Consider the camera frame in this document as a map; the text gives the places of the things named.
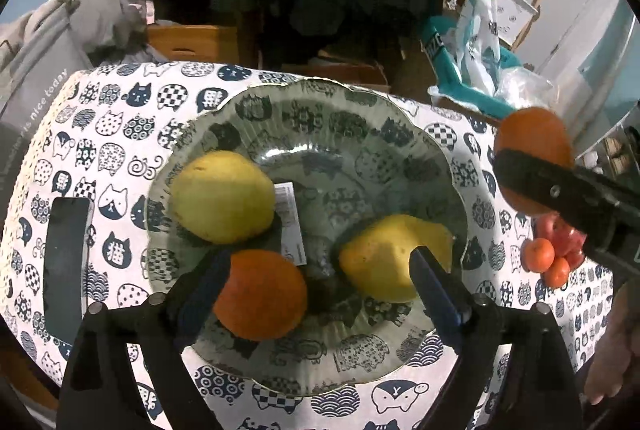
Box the person's right hand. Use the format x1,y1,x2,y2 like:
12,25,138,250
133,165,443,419
584,278,639,405

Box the grey clothes pile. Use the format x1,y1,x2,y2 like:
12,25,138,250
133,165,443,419
1,0,166,208

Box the small mandarin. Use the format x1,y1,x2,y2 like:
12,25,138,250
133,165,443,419
522,238,555,274
542,257,570,289

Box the green glass plate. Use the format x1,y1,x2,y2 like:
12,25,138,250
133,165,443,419
145,80,468,396

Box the grey shoe rack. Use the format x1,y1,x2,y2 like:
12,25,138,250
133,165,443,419
577,127,639,188

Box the white label sticker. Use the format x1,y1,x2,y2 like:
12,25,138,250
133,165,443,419
274,182,307,266

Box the cat pattern tablecloth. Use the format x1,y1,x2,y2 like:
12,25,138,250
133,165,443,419
1,62,613,429

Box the clear plastic bag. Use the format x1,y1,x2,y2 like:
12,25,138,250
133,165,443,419
494,67,558,109

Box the red apple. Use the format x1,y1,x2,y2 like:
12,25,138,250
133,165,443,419
564,249,585,272
534,212,586,257

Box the white printed plastic bag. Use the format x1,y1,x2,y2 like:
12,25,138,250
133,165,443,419
448,0,501,93

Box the large orange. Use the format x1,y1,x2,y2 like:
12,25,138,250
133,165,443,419
213,249,308,342
492,106,575,217

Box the green-yellow pear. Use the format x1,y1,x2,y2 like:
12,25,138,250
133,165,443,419
169,150,276,245

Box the black smartphone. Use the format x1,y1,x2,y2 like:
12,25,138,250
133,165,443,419
42,197,92,344

